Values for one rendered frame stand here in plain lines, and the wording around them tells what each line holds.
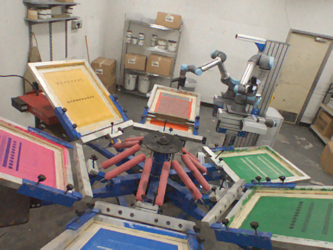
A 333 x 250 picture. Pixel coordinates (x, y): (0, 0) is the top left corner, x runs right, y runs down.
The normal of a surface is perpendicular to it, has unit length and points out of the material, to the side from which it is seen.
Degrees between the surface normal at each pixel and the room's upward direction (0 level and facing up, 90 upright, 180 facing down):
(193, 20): 90
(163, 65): 90
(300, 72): 90
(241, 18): 90
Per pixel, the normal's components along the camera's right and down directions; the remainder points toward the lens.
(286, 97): -0.12, 0.42
